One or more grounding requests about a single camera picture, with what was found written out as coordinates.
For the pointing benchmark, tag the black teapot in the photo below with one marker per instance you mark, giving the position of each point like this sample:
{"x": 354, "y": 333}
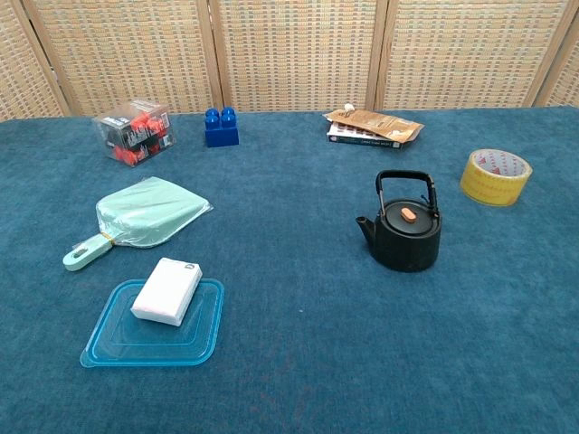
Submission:
{"x": 407, "y": 251}

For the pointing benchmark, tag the yellow packing tape roll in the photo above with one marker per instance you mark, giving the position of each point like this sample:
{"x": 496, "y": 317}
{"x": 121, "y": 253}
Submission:
{"x": 477, "y": 186}

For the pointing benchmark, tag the small white clip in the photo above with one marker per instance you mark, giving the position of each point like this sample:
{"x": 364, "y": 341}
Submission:
{"x": 348, "y": 107}

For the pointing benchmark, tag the blue plastic building block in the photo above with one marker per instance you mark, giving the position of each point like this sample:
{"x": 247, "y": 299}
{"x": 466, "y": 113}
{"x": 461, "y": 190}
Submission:
{"x": 221, "y": 133}

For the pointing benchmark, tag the white and black book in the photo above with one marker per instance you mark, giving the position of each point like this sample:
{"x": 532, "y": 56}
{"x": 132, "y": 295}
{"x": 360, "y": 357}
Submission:
{"x": 362, "y": 141}

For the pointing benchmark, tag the mint green dustpan in plastic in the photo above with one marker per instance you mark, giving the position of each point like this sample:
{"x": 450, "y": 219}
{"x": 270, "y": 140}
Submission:
{"x": 145, "y": 212}

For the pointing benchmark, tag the blue table cloth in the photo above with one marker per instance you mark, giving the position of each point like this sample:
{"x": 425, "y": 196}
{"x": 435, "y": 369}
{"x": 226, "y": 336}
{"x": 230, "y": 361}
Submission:
{"x": 294, "y": 316}

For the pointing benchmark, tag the clear box of red-black toys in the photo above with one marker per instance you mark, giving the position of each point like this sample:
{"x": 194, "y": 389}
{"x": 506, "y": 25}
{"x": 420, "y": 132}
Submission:
{"x": 131, "y": 135}

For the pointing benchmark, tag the clear blue container lid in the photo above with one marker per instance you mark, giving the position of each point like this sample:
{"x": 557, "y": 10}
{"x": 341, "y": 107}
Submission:
{"x": 135, "y": 348}

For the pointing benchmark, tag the brown paper pouch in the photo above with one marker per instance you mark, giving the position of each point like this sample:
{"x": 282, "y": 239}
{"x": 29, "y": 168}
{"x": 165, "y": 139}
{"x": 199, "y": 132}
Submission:
{"x": 380, "y": 123}

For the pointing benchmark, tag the woven bamboo folding screen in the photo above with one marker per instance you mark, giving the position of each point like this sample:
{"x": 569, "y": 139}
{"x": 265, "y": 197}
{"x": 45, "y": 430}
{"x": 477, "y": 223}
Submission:
{"x": 294, "y": 54}

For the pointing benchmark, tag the white tissue pack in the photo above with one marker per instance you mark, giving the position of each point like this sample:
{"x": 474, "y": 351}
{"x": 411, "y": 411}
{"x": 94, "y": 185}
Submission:
{"x": 167, "y": 291}

